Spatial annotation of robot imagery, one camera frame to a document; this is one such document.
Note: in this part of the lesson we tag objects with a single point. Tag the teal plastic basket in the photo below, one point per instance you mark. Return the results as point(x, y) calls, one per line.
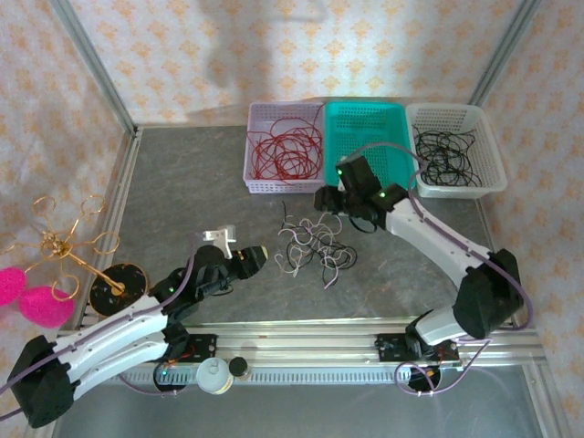
point(365, 123)

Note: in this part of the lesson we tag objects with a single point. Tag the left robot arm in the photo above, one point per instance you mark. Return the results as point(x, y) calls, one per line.
point(114, 328)

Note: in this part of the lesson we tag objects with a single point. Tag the black round cap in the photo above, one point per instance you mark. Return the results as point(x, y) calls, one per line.
point(237, 366)

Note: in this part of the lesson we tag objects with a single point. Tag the lavender plastic basket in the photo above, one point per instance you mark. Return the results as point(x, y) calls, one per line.
point(285, 187)

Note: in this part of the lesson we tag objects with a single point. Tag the white plastic basket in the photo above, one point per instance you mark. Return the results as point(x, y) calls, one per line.
point(488, 155)

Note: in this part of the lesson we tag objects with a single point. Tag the white round cap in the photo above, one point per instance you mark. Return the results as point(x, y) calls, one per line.
point(213, 376)

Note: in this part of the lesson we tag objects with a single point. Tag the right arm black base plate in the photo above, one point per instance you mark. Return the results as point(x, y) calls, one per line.
point(388, 347)

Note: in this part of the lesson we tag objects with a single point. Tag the pink fluffy ball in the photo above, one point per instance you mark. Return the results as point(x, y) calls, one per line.
point(45, 305)
point(9, 287)

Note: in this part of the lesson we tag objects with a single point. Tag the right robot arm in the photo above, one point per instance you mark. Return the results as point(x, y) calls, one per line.
point(438, 246)

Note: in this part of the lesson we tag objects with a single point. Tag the aluminium frame post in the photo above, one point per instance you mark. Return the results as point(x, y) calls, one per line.
point(98, 68)
point(502, 50)

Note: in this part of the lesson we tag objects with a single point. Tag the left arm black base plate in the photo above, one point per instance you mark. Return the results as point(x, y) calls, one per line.
point(205, 347)

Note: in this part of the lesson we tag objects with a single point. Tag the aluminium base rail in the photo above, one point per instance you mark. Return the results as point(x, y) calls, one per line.
point(296, 342)

